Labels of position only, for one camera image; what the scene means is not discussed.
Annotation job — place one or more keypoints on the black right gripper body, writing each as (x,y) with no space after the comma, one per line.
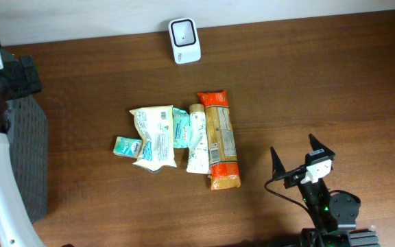
(298,177)

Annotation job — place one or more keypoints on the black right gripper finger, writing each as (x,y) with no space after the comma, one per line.
(277,166)
(316,145)

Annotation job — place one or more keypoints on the orange pasta packet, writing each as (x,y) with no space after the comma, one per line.
(223,162)

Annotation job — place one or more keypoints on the white hair product tube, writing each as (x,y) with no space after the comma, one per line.
(198,160)

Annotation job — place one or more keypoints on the teal snack pouch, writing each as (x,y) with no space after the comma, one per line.
(182,129)

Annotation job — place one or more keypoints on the cream snack bag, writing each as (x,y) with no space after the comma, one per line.
(154,125)

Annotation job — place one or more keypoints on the small teal tissue pack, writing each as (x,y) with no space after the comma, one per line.
(127,147)

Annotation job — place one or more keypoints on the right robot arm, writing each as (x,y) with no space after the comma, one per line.
(333,213)

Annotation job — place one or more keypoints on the white barcode scanner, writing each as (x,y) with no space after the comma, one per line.
(184,40)

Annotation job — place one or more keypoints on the grey plastic mesh basket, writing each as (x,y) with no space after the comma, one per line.
(29,137)

